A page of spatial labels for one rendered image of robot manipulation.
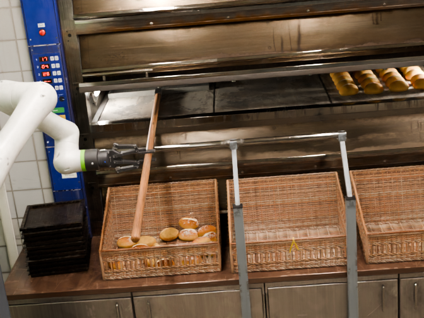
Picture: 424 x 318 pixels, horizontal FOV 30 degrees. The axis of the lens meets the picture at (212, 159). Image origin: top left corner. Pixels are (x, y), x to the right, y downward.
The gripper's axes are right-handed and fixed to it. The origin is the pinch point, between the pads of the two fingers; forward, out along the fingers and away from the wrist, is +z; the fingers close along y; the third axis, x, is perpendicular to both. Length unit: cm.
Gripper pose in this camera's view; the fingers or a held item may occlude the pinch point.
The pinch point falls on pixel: (147, 155)
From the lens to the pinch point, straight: 336.7
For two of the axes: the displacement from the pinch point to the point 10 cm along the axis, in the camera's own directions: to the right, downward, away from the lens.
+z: 10.0, -0.8, -0.2
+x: 0.0, 3.5, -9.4
